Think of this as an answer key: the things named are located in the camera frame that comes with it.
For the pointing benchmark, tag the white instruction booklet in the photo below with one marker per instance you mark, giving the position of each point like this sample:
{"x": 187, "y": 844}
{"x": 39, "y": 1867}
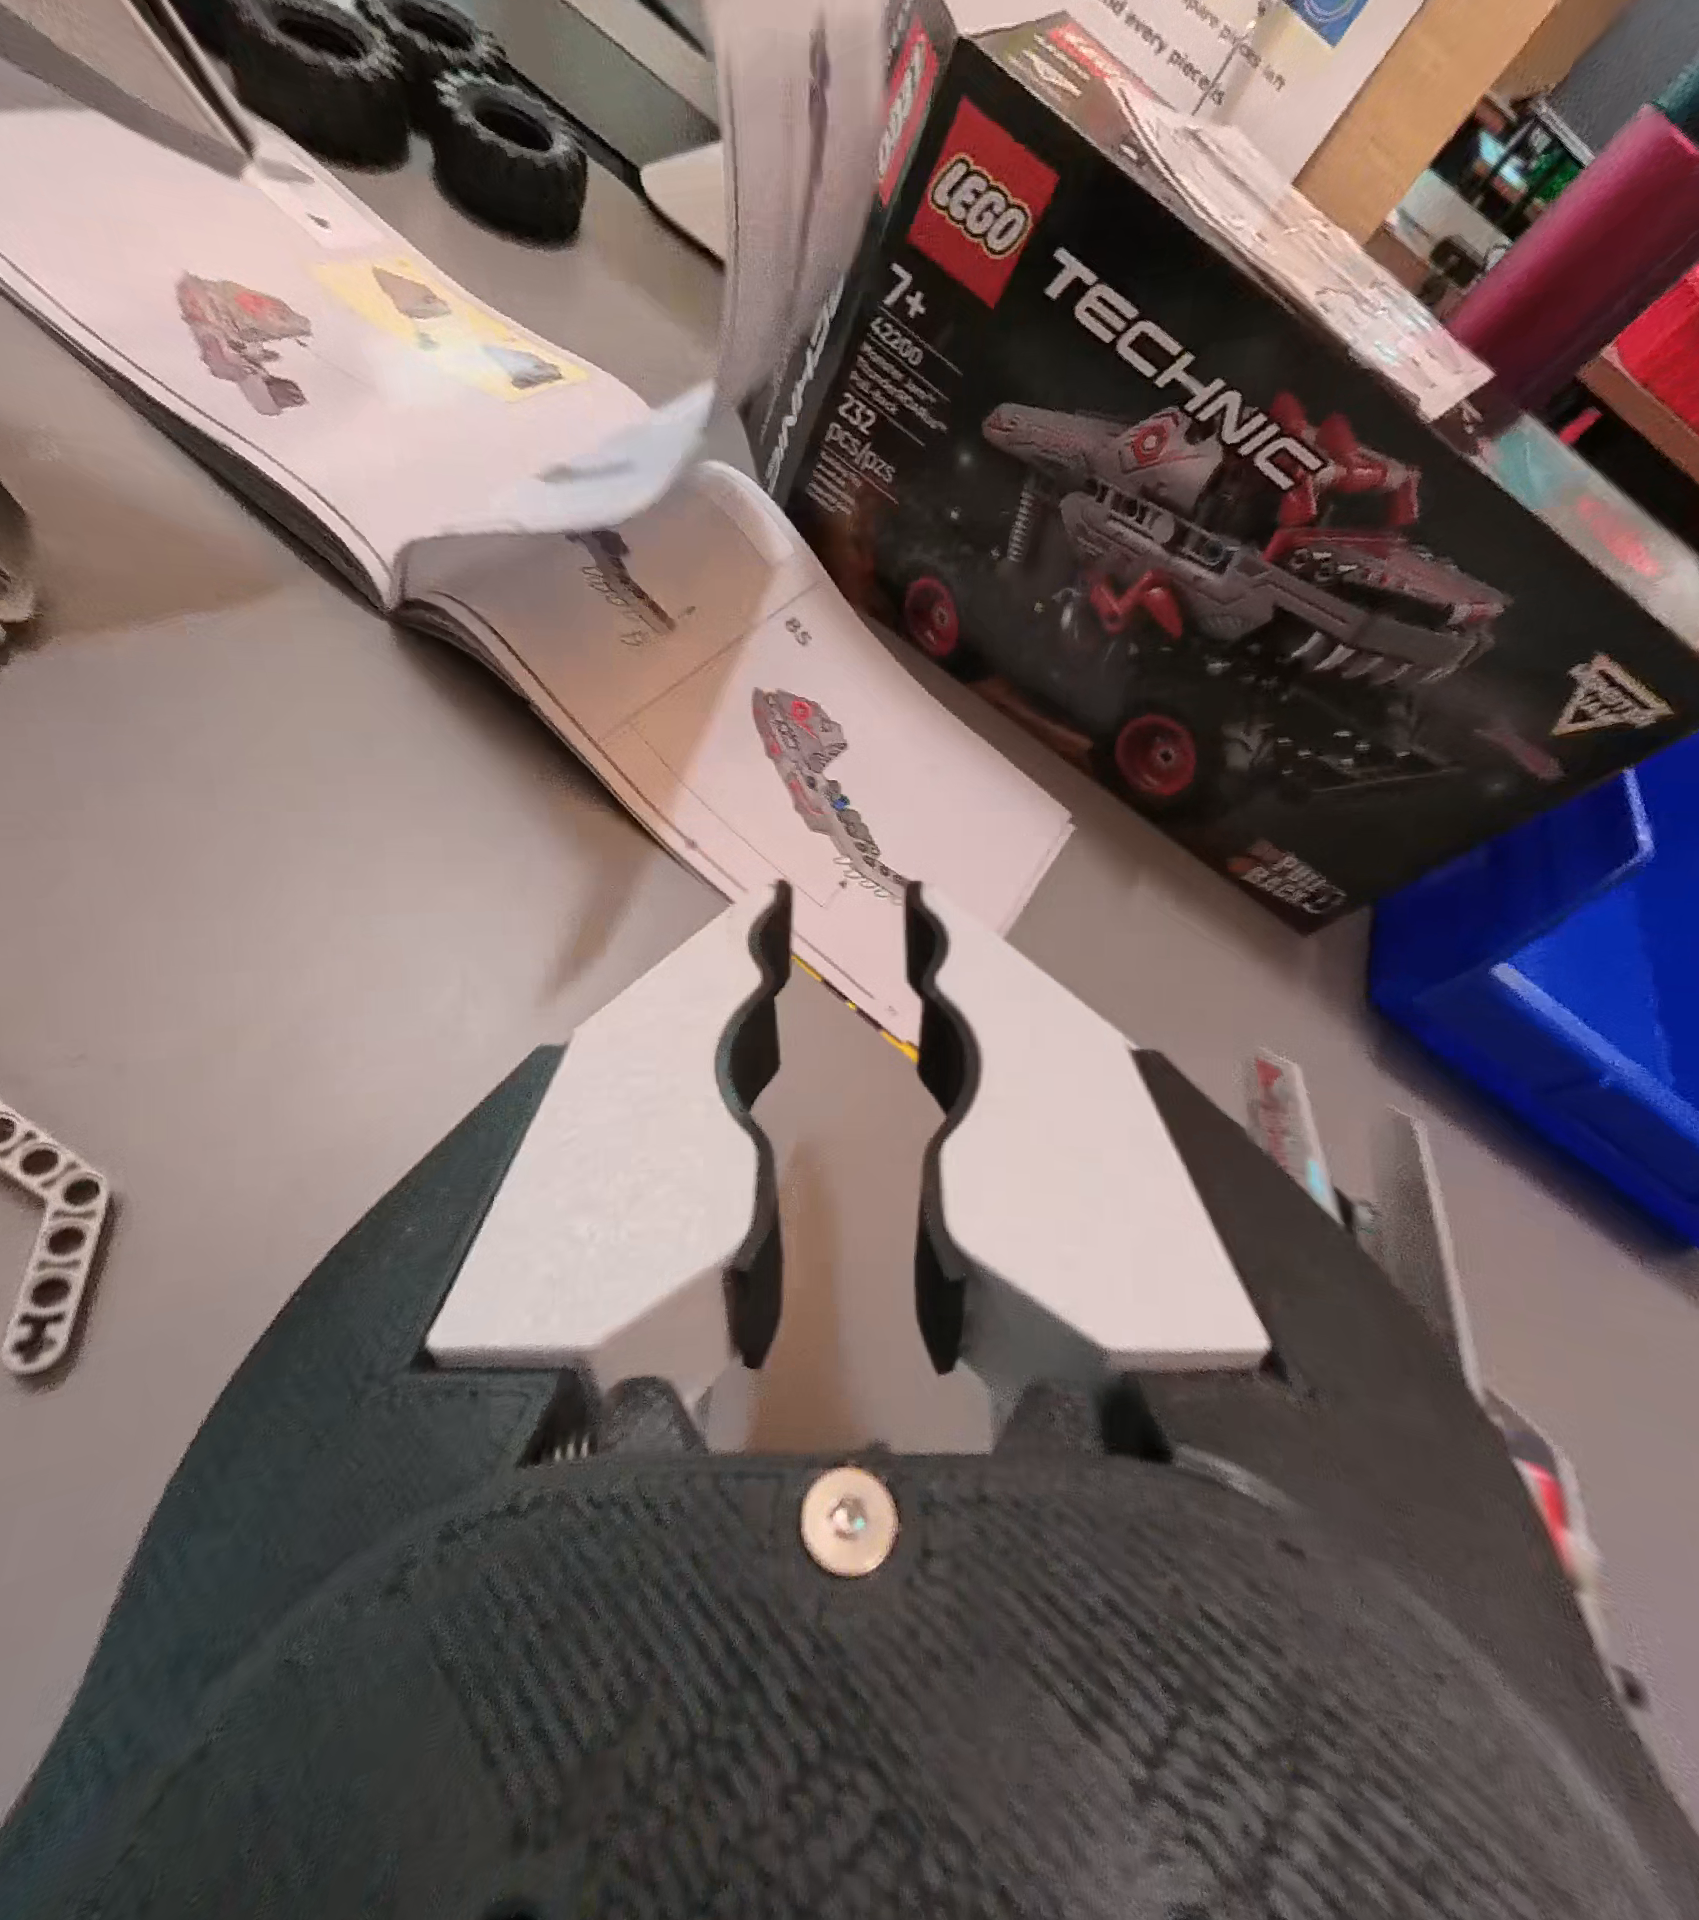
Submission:
{"x": 338, "y": 391}

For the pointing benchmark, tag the grey angled beam blue pin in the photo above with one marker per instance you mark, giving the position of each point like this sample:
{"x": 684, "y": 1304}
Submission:
{"x": 39, "y": 1185}

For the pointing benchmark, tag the sticker sheet with red print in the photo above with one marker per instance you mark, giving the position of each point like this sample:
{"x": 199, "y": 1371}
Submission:
{"x": 1292, "y": 1124}

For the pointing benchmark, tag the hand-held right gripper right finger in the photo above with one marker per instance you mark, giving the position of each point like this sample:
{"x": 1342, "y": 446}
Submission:
{"x": 1074, "y": 1201}

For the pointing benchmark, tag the clear plastic bags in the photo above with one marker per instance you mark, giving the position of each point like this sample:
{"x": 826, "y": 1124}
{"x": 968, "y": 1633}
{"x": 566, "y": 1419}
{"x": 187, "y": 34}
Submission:
{"x": 1314, "y": 254}

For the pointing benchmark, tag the pale sticker strip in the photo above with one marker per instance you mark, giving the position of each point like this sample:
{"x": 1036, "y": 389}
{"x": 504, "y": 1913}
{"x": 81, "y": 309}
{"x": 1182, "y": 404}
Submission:
{"x": 1420, "y": 1245}

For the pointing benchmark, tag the black toy car box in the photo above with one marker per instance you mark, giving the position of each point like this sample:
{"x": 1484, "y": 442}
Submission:
{"x": 1240, "y": 601}

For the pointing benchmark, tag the blue plastic bin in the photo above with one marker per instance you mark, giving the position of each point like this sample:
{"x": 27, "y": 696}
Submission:
{"x": 1614, "y": 1051}

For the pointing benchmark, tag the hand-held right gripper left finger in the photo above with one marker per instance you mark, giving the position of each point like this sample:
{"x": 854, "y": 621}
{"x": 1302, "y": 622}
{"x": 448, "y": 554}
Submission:
{"x": 610, "y": 1185}

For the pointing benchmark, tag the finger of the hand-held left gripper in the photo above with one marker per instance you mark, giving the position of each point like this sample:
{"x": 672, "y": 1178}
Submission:
{"x": 25, "y": 60}

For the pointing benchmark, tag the maroon bottle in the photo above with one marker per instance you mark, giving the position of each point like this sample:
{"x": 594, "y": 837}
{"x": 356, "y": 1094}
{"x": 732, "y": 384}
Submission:
{"x": 1600, "y": 254}

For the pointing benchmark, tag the white instruction sign board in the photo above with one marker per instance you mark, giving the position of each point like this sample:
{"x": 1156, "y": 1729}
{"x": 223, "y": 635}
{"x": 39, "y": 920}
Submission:
{"x": 1210, "y": 60}

